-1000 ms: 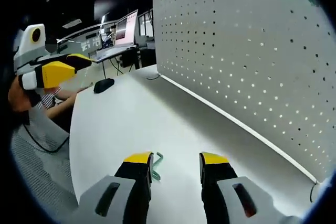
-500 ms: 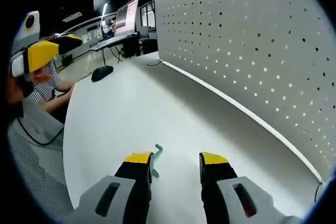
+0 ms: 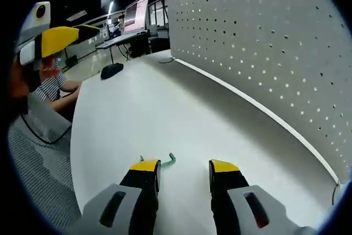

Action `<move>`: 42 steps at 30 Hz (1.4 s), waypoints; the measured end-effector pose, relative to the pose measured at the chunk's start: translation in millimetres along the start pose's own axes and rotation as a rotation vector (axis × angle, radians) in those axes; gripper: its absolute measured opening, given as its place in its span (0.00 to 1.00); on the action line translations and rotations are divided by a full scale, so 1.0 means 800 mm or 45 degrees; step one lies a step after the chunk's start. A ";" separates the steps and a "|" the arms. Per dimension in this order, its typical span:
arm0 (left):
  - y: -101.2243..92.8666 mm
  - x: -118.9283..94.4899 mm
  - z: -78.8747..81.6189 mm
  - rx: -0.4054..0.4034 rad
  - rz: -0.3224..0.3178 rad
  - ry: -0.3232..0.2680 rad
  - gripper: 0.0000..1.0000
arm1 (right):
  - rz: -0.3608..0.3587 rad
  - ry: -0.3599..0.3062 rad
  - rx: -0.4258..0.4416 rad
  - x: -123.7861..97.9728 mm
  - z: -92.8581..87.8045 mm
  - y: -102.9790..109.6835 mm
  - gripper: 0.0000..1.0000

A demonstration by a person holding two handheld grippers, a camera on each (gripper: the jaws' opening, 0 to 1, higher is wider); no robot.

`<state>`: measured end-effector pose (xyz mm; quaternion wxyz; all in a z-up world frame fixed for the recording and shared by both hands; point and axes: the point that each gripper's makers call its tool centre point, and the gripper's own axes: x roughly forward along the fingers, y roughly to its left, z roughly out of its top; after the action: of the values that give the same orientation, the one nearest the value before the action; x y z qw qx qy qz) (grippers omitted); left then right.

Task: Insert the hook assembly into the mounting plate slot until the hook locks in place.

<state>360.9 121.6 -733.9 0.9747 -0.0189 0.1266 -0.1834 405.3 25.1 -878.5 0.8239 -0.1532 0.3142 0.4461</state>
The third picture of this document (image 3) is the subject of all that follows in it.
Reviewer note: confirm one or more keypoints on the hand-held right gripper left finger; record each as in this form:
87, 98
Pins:
121, 204

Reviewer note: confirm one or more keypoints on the green hook assembly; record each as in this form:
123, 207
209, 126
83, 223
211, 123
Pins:
171, 159

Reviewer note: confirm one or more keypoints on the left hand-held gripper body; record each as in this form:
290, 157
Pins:
33, 26

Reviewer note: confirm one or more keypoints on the person's left hand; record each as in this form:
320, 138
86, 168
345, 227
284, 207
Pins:
20, 86

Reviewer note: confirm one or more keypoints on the black computer mouse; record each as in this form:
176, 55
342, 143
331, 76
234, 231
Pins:
111, 70

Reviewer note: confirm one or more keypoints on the white perforated mounting plate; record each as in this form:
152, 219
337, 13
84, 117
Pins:
247, 39

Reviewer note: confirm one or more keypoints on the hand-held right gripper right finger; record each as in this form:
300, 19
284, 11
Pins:
236, 207

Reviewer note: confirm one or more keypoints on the open laptop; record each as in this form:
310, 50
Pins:
136, 12

